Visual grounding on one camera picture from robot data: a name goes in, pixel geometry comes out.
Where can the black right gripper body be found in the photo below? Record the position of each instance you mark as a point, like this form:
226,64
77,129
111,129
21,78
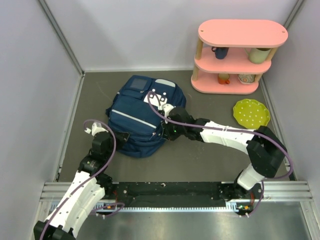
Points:
174,132

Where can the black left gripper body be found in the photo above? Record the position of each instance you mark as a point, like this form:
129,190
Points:
108,152

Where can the navy blue student backpack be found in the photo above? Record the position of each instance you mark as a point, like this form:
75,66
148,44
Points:
132,112

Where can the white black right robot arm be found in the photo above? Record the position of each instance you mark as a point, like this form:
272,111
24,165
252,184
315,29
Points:
263,148

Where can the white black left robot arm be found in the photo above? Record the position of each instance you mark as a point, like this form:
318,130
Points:
89,185

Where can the orange small cup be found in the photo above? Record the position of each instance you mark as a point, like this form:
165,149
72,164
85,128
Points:
223,78

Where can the green polka dot plate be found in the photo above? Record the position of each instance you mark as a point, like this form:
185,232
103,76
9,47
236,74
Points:
251,114

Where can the patterned small bowl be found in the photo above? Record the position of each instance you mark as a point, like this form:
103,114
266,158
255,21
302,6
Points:
246,79

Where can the dark blue mug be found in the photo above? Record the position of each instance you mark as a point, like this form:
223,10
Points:
220,52

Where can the pink three-tier shelf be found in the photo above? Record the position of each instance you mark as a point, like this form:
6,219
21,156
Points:
235,34

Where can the cream green mug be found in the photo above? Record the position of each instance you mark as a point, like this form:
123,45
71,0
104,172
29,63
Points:
257,55

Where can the grey slotted cable duct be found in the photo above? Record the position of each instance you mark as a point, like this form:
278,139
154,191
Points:
226,207

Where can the aluminium frame rail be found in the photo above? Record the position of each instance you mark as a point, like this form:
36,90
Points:
274,191

